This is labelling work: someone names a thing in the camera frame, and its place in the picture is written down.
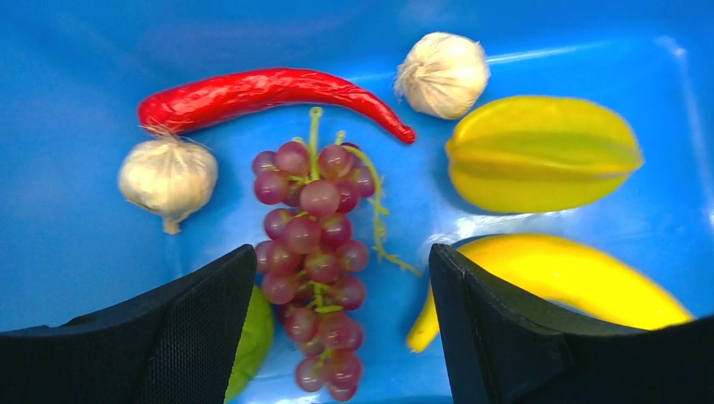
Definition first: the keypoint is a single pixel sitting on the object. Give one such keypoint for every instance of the yellow banana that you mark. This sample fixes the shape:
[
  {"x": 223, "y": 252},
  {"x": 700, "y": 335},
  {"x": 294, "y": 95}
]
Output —
[{"x": 576, "y": 275}]

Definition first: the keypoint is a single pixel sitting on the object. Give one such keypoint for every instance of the garlic bulb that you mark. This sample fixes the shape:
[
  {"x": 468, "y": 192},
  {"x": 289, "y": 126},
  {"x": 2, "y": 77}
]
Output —
[
  {"x": 168, "y": 177},
  {"x": 443, "y": 75}
]

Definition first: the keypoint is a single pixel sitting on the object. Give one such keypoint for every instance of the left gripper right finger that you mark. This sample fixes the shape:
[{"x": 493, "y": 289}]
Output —
[{"x": 503, "y": 344}]

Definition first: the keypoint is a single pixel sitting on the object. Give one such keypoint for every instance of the red chili pepper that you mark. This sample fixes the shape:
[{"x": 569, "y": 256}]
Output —
[{"x": 211, "y": 101}]

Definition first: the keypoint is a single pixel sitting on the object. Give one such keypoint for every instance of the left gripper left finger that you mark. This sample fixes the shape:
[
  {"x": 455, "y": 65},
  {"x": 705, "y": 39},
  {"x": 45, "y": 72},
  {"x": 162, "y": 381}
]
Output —
[{"x": 173, "y": 344}]

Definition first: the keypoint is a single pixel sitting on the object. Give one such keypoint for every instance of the green lime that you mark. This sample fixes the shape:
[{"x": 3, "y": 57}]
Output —
[{"x": 255, "y": 343}]

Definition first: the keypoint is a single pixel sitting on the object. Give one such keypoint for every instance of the yellow green starfruit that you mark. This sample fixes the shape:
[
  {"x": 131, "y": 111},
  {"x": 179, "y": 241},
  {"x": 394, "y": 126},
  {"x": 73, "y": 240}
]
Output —
[{"x": 535, "y": 154}]

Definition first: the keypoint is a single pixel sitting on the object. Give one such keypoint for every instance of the right garlic bulb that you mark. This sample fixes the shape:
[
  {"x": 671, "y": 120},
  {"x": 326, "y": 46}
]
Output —
[{"x": 443, "y": 75}]

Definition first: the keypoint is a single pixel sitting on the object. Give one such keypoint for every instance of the purple grape bunch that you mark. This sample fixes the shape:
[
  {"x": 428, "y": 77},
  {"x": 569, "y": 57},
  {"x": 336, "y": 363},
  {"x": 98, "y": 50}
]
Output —
[{"x": 326, "y": 223}]

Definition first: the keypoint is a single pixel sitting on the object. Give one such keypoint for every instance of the left garlic bulb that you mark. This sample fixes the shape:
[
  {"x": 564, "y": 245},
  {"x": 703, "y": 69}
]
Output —
[{"x": 168, "y": 177}]

